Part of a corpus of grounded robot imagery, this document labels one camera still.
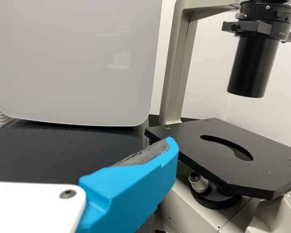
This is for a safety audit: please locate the white box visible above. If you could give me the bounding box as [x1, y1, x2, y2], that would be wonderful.
[0, 0, 163, 127]

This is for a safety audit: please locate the black platform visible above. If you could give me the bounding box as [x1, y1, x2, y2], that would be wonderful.
[0, 118, 151, 185]

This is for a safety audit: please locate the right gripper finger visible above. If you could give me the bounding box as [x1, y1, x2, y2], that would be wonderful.
[73, 136, 179, 233]

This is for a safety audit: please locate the cream microscope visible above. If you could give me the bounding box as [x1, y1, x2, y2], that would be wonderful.
[145, 0, 291, 233]

